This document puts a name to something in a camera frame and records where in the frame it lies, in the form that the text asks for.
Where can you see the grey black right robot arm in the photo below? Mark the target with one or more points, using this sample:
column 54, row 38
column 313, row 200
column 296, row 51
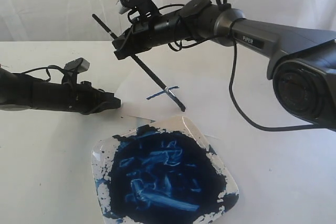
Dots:
column 301, row 61

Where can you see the black paintbrush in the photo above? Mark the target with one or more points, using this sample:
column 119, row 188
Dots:
column 144, row 67

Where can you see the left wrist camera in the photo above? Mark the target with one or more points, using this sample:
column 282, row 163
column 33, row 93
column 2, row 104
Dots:
column 77, row 66

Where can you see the white paper sheet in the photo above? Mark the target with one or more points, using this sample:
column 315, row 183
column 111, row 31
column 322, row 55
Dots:
column 205, row 98

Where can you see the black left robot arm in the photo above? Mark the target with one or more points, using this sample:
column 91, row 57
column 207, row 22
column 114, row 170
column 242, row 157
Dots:
column 21, row 91

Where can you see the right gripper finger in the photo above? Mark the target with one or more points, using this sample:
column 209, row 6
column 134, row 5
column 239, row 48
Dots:
column 128, row 51
column 123, row 41

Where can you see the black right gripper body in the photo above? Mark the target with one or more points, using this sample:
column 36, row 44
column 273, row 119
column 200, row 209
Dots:
column 159, row 30

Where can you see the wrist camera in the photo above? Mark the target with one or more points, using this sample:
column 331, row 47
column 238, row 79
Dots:
column 77, row 66
column 146, row 8

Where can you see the white plate with blue paint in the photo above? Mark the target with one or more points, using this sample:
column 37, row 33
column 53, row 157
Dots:
column 162, row 172

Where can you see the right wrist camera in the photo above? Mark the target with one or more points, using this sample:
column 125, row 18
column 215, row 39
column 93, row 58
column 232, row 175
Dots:
column 146, row 8

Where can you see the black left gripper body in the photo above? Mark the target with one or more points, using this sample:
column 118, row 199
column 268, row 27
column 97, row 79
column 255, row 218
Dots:
column 81, row 98

